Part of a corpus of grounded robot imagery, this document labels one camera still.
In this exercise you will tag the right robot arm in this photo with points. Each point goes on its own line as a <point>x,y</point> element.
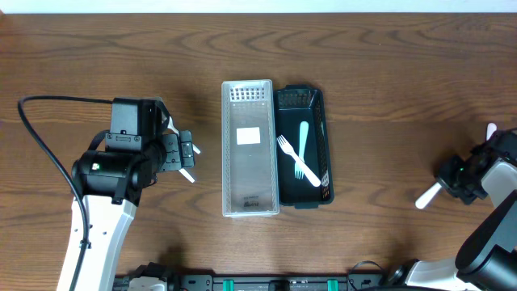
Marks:
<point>487,259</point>

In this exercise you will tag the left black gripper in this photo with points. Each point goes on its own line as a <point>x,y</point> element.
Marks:
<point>186,149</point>

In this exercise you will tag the black plastic basket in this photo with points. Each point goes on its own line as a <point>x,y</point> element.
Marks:
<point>293,104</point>

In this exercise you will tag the white plastic fork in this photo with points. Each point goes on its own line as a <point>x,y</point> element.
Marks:
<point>303,134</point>
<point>425,199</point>
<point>287,148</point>

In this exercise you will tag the white plastic fork top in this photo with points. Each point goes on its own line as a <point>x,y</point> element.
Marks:
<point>303,134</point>

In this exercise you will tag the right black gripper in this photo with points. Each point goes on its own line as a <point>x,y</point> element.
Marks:
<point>446,180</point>

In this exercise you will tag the white plastic spoon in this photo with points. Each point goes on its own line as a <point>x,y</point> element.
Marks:
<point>187,175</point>
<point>490,130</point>
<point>175,130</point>

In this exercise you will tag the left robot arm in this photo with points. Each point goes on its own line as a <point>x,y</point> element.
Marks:
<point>109,185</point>

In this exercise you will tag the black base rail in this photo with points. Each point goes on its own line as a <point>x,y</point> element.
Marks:
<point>159,277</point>

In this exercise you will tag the clear plastic basket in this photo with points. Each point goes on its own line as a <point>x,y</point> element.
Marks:
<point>250,184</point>

